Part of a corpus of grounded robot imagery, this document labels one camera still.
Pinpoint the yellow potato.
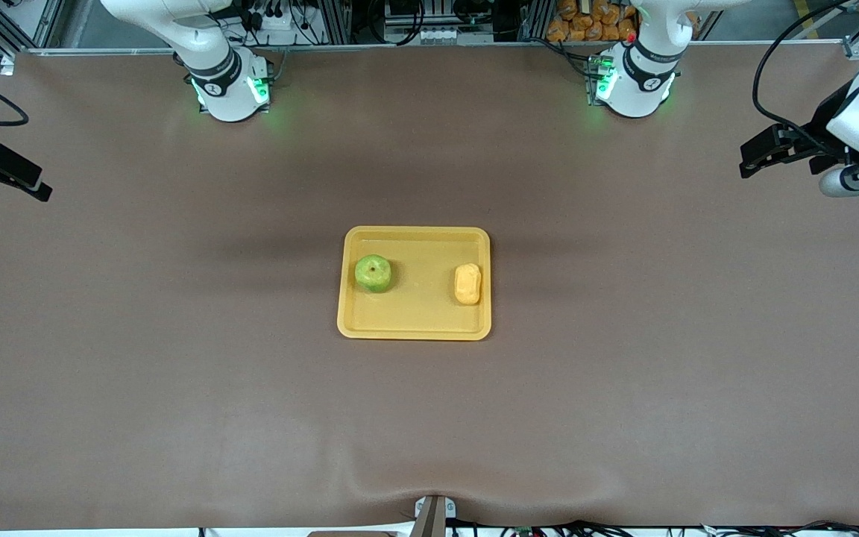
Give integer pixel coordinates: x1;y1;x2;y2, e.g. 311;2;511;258
453;263;483;307

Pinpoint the green apple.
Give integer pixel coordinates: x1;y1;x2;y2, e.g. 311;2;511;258
354;254;393;294

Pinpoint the yellow plastic tray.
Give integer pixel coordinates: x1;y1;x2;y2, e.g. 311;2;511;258
337;226;492;342

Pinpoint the bag of orange items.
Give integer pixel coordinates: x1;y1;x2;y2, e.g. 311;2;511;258
547;0;641;43

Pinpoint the white power strip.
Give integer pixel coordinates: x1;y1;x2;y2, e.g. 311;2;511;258
239;6;309;35

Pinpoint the brown table mat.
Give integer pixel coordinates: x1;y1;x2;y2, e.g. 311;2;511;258
0;43;859;532

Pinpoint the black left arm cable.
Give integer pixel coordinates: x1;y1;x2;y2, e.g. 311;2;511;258
752;0;859;147

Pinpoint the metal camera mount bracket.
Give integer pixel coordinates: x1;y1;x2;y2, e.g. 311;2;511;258
415;495;457;537

